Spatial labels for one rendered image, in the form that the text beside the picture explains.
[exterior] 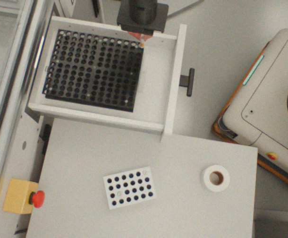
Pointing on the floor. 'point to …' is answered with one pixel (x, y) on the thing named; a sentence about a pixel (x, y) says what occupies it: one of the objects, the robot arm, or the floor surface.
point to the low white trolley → (86, 137)
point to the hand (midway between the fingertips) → (142, 37)
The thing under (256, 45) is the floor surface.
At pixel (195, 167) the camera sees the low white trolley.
